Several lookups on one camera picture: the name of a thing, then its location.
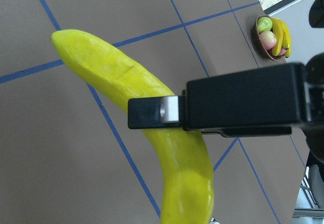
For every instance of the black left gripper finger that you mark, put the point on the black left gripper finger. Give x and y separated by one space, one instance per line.
267 101

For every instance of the yellow plastic banana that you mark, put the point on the yellow plastic banana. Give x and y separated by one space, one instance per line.
188 195

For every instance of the brown wicker fruit basket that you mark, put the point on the brown wicker fruit basket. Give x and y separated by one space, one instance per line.
257 43

